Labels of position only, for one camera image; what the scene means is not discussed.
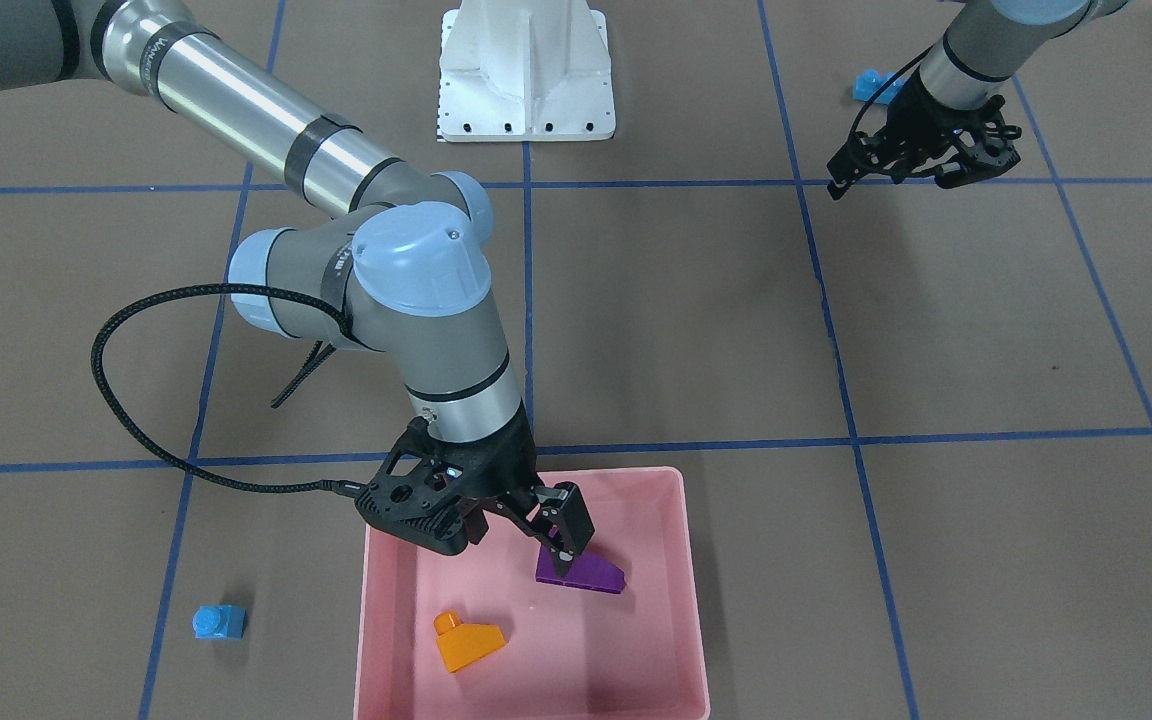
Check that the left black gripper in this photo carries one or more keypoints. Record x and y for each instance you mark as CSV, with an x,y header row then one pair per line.
x,y
920,122

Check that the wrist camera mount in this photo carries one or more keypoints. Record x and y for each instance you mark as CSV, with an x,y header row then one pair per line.
x,y
388,503
984,142

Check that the orange wedge block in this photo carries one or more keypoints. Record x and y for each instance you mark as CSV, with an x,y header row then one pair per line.
x,y
462,644

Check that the pink plastic box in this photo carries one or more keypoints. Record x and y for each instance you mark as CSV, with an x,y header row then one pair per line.
x,y
570,654

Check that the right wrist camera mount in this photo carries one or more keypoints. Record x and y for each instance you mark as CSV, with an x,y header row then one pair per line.
x,y
388,503

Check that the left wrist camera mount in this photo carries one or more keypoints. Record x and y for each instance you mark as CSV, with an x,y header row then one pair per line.
x,y
984,142

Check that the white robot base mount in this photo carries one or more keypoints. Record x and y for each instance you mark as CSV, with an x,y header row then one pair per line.
x,y
525,71

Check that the long blue block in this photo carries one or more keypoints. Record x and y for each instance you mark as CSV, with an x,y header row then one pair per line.
x,y
879,88

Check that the small blue block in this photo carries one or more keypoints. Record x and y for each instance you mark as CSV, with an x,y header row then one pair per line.
x,y
219,622

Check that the purple wedge block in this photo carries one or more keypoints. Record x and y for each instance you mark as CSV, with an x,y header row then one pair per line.
x,y
588,572

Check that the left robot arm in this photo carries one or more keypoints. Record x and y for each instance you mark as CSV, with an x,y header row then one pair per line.
x,y
988,42

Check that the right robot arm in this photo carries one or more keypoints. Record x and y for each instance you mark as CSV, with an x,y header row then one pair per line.
x,y
399,268

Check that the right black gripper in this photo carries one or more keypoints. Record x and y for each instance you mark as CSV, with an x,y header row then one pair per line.
x,y
502,474

